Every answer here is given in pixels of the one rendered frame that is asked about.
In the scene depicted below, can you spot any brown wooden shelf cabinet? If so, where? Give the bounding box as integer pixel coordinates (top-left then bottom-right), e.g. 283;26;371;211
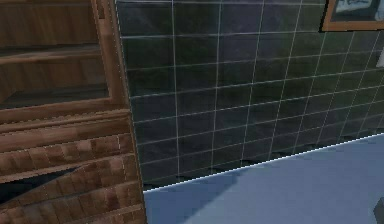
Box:
0;0;148;224

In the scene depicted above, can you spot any wood framed wall picture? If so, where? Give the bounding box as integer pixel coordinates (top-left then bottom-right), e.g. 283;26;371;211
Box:
321;0;384;33

